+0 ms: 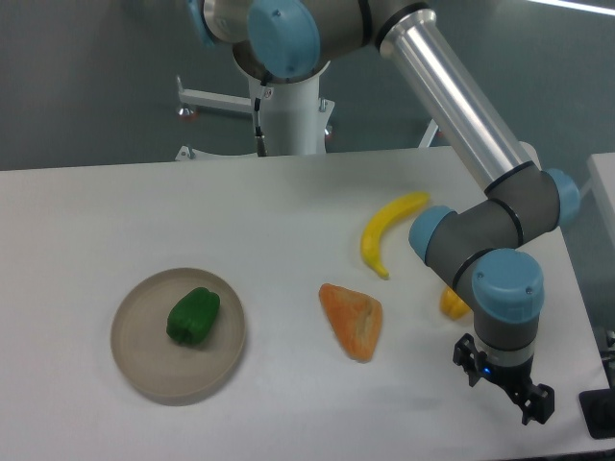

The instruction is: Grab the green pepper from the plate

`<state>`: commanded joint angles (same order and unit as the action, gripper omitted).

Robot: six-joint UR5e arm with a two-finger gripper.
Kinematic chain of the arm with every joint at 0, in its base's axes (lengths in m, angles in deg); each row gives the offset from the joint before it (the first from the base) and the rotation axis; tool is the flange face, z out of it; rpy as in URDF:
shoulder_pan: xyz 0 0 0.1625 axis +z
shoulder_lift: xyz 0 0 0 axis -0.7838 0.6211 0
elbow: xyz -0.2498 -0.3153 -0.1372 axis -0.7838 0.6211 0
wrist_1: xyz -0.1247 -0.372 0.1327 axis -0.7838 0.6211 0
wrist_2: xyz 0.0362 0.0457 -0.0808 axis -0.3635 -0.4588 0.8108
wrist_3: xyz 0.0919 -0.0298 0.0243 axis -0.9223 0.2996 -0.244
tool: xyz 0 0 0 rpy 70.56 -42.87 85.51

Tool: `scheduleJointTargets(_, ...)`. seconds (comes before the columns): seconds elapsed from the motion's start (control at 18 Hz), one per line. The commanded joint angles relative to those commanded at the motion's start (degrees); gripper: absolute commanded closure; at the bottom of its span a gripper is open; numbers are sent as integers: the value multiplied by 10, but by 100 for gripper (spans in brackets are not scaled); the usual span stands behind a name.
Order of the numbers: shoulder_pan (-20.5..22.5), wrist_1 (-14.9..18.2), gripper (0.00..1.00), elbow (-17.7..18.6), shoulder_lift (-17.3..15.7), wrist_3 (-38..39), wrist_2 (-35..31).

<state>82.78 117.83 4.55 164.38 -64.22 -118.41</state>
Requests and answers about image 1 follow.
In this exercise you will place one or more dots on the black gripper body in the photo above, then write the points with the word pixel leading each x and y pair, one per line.
pixel 505 374

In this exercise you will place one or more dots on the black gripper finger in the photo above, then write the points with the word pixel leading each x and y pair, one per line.
pixel 469 358
pixel 536 401

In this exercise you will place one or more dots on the green bell pepper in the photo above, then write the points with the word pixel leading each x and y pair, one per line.
pixel 191 319

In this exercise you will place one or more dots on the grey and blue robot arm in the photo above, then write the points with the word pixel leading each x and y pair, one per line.
pixel 284 46

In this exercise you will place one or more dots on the yellow bell pepper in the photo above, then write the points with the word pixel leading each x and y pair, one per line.
pixel 452 306

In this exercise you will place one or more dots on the beige round plate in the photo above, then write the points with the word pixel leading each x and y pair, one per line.
pixel 157 367

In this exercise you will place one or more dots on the black device at table edge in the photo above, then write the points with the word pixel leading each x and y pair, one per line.
pixel 597 406

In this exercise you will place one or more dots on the orange bread wedge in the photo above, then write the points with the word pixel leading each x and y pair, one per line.
pixel 355 318

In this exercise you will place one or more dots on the yellow banana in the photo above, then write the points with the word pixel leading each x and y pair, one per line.
pixel 388 216

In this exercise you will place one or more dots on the white stand leg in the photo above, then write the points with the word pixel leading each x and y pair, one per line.
pixel 433 136

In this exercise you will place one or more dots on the white side table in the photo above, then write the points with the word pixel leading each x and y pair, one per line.
pixel 601 185

